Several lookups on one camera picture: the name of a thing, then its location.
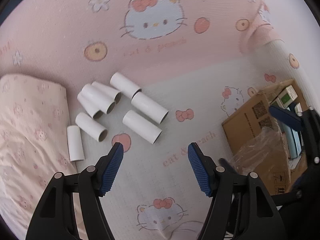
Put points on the white flat packet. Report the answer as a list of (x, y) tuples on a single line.
[(298, 108)]

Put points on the clear plastic film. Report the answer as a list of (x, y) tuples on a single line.
[(260, 142)]

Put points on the pink cat print bed sheet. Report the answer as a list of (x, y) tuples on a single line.
[(175, 42)]

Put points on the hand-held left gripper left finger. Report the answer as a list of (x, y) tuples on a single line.
[(112, 167)]

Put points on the folded pink floral quilt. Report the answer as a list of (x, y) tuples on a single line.
[(25, 130)]

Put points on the light blue flat box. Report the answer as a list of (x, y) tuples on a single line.
[(293, 140)]

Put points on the brown cardboard box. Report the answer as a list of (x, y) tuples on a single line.
[(246, 122)]

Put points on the green and white small box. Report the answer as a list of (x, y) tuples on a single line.
[(287, 97)]

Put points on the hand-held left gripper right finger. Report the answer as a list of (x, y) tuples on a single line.
[(197, 170)]

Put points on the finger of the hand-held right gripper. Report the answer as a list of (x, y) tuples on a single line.
[(285, 117), (226, 164)]

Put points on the pile of white tubes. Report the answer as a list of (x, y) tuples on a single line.
[(142, 126)]

